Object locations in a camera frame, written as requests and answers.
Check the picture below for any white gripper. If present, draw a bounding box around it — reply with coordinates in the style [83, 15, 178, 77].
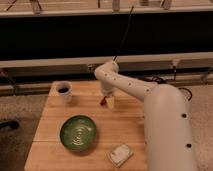
[101, 83, 115, 109]

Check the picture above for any small white packet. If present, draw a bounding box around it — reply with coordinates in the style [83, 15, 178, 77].
[108, 144, 133, 167]

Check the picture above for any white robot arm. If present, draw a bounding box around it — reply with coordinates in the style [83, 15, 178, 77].
[94, 61, 198, 171]

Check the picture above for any black object at left edge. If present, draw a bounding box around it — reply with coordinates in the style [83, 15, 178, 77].
[0, 120, 19, 129]

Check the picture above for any white cup with dark liquid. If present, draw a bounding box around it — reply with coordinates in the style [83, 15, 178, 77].
[56, 81, 72, 103]

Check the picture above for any green ceramic bowl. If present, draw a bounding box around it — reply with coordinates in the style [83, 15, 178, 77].
[59, 115, 97, 152]

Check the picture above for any black hanging cable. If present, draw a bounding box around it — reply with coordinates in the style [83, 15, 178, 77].
[112, 5, 135, 63]

